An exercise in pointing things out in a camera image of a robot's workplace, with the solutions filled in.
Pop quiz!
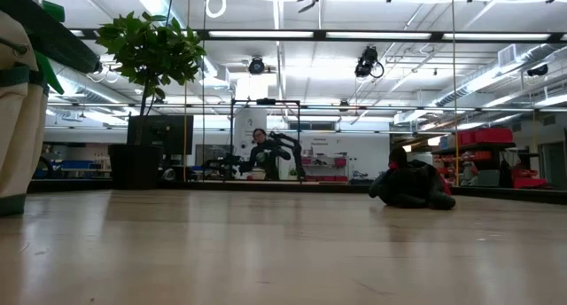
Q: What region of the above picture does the large red storage bin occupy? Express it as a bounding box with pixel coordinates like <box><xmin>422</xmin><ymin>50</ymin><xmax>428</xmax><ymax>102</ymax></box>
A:
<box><xmin>460</xmin><ymin>127</ymin><xmax>515</xmax><ymax>146</ymax></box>

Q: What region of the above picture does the silver ventilation duct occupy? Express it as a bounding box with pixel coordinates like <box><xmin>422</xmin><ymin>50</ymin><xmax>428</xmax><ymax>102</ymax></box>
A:
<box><xmin>436</xmin><ymin>43</ymin><xmax>559</xmax><ymax>106</ymax></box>

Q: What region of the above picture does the small red storage bin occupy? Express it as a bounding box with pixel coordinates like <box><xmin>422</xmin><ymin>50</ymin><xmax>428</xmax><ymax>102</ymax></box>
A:
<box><xmin>512</xmin><ymin>176</ymin><xmax>548</xmax><ymax>190</ymax></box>

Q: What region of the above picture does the black camera with cable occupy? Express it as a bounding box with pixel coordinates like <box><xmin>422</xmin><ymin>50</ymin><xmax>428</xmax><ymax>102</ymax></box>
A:
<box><xmin>353</xmin><ymin>45</ymin><xmax>385</xmax><ymax>81</ymax></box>

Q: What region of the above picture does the white cable ring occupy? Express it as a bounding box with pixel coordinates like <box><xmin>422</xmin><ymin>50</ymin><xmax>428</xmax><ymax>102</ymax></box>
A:
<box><xmin>205</xmin><ymin>0</ymin><xmax>228</xmax><ymax>20</ymax></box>

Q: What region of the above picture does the black aluminium table frame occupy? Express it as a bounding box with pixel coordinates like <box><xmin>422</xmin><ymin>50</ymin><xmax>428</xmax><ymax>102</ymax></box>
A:
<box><xmin>26</xmin><ymin>176</ymin><xmax>567</xmax><ymax>205</ymax></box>

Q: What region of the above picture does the green leafy plant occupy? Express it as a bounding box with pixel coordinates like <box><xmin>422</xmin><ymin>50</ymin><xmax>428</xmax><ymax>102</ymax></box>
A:
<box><xmin>95</xmin><ymin>11</ymin><xmax>207</xmax><ymax>146</ymax></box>

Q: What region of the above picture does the black monitor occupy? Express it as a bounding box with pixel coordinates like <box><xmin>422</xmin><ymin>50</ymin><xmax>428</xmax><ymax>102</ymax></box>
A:
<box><xmin>127</xmin><ymin>114</ymin><xmax>195</xmax><ymax>155</ymax></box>

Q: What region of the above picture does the black plant pot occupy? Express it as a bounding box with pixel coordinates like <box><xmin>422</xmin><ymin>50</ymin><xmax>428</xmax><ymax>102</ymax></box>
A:
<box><xmin>107</xmin><ymin>144</ymin><xmax>164</xmax><ymax>191</ymax></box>

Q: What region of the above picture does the round black lamp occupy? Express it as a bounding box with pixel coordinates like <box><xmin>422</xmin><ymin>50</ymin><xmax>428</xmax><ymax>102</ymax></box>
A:
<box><xmin>247</xmin><ymin>56</ymin><xmax>266</xmax><ymax>75</ymax></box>

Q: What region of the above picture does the person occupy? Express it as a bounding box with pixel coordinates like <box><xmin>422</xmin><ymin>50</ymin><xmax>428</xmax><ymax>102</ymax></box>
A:
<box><xmin>242</xmin><ymin>128</ymin><xmax>291</xmax><ymax>181</ymax></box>

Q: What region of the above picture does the black bar with light strips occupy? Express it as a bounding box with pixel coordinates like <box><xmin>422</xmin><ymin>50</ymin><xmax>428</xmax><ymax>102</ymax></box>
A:
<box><xmin>68</xmin><ymin>28</ymin><xmax>567</xmax><ymax>43</ymax></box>

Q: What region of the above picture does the cream green gardening bag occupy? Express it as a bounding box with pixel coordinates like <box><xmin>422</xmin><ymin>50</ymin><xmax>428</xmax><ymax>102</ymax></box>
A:
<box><xmin>0</xmin><ymin>0</ymin><xmax>102</xmax><ymax>216</ymax></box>

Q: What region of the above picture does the yellow hanging cord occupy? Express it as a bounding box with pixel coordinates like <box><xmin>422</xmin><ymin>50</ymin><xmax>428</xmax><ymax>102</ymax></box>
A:
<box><xmin>182</xmin><ymin>81</ymin><xmax>189</xmax><ymax>183</ymax></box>

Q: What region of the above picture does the black background station frame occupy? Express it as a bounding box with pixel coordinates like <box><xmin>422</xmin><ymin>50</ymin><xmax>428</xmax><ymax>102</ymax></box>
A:
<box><xmin>229</xmin><ymin>98</ymin><xmax>301</xmax><ymax>182</ymax></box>

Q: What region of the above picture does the black red gardening glove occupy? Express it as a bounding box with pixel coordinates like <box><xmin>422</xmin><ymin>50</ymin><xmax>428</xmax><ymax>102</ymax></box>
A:
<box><xmin>367</xmin><ymin>145</ymin><xmax>457</xmax><ymax>211</ymax></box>

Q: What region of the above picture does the blue storage bin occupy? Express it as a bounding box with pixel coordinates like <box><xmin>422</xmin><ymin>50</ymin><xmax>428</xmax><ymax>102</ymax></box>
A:
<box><xmin>59</xmin><ymin>160</ymin><xmax>94</xmax><ymax>171</ymax></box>

